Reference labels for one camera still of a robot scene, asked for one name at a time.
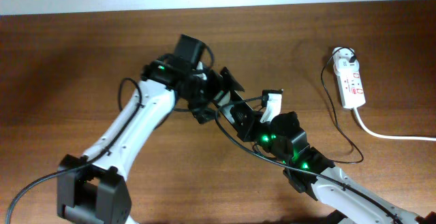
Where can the white USB charger adapter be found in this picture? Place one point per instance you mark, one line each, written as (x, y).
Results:
(345, 64)

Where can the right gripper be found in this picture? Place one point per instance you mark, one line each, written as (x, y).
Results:
(245, 128)

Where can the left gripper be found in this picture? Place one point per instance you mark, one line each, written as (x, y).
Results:
(200, 107)

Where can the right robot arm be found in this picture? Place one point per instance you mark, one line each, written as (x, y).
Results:
(278, 138)

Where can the white power strip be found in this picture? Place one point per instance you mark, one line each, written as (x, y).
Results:
(350, 85)

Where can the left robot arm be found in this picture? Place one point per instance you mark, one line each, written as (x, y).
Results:
(93, 188)

